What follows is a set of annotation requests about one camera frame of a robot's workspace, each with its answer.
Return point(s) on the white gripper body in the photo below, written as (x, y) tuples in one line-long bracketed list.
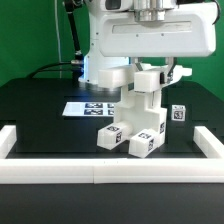
[(156, 28)]

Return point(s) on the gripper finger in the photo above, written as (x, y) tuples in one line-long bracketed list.
[(166, 76), (137, 63)]

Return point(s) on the white chair back frame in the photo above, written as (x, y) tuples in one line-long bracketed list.
[(148, 79)]

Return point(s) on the white chair seat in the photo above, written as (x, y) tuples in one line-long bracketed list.
[(142, 111)]

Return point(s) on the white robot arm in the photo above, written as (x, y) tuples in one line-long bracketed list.
[(95, 60)]

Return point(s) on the white tagged cube far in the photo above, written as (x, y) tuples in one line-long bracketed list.
[(178, 112)]

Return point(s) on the white marker sheet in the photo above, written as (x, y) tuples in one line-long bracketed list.
[(88, 109)]

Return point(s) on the white U-shaped fence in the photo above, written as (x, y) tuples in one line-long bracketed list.
[(99, 171)]

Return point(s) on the black camera stand pole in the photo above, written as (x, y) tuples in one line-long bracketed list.
[(70, 6)]

